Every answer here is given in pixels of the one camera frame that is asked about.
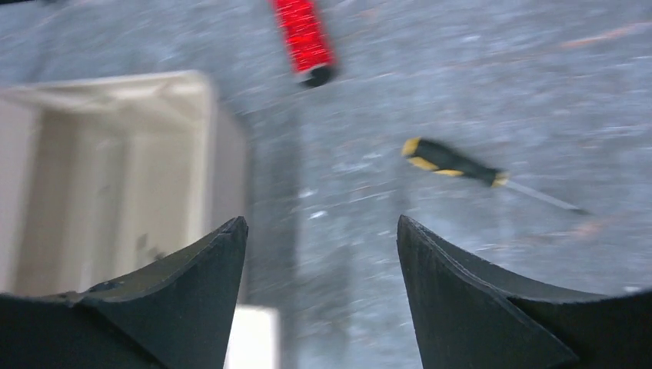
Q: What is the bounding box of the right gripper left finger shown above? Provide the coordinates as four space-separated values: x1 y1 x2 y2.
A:
1 217 248 369

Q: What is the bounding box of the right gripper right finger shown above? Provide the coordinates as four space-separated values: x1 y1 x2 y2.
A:
397 216 651 369

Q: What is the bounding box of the translucent brown plastic toolbox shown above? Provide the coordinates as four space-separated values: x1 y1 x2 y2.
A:
1 71 280 368

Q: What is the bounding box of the yellow black screwdriver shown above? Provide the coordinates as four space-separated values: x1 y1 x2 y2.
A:
401 137 588 214

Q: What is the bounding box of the red glitter flashlight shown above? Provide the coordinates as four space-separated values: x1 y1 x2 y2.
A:
269 0 336 88

